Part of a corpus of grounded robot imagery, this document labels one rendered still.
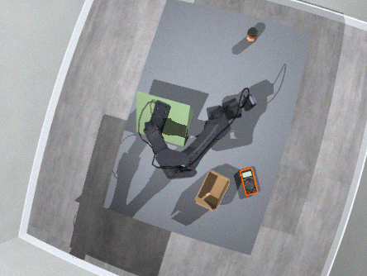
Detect orange digital multimeter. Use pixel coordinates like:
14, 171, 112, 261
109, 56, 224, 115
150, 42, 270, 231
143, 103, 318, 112
239, 168, 258, 196

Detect small jar with black lid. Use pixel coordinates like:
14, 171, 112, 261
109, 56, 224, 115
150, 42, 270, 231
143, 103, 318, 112
246, 27, 258, 43

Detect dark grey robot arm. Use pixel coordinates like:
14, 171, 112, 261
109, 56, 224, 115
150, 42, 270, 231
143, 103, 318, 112
143, 98, 242, 179

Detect brown cardboard box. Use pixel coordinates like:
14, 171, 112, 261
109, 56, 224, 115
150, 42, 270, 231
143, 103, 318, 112
196, 169, 230, 211

